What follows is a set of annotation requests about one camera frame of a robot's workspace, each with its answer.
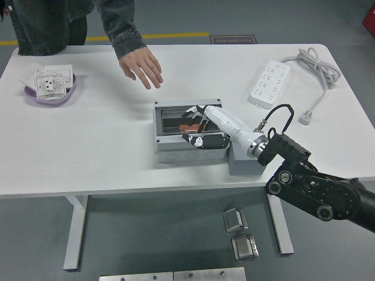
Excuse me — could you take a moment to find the orange cylinder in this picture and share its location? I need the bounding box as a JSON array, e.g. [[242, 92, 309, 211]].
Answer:
[[178, 124, 203, 133]]

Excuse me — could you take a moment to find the white printed socket panel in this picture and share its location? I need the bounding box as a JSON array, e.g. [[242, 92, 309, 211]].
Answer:
[[32, 71, 66, 101]]

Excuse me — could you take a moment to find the person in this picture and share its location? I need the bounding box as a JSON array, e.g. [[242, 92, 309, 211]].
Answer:
[[0, 0, 88, 56]]

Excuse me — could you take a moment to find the white switch plate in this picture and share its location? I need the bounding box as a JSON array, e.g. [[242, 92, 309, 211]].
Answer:
[[44, 64, 74, 88]]

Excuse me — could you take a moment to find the red object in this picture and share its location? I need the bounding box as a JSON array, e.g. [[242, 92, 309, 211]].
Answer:
[[362, 5, 375, 30]]

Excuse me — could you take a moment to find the person's left hand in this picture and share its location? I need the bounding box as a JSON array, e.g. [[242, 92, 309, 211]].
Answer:
[[118, 46, 164, 90]]

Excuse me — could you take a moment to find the grey junction box clear lid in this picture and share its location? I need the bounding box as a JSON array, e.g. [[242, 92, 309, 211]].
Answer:
[[153, 98, 230, 163]]

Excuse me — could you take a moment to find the small metal floor block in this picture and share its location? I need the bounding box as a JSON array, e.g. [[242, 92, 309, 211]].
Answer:
[[221, 207, 249, 233]]

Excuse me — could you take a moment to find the grey power cord with plug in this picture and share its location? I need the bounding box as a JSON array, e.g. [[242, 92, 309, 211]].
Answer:
[[279, 47, 342, 126]]

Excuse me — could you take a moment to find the robot right hand white black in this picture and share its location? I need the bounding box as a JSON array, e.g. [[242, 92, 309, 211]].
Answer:
[[180, 104, 264, 156]]

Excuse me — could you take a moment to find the grey cube with round hole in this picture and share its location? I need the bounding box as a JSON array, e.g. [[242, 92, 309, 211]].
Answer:
[[227, 140, 269, 176]]

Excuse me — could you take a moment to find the purple bowl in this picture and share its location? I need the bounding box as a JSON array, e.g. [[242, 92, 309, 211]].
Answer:
[[23, 73, 77, 107]]

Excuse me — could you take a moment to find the white power strip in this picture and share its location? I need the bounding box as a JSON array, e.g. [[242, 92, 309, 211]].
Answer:
[[248, 59, 291, 109]]

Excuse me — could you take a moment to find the large metal floor block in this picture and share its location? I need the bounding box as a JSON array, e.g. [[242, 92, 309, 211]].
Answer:
[[231, 233, 260, 262]]

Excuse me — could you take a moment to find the dark floor sign with text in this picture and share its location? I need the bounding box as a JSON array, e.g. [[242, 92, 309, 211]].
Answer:
[[209, 35, 257, 46]]

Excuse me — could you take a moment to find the white table leg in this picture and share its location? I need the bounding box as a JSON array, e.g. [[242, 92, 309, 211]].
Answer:
[[63, 194, 89, 270], [265, 187, 294, 255]]

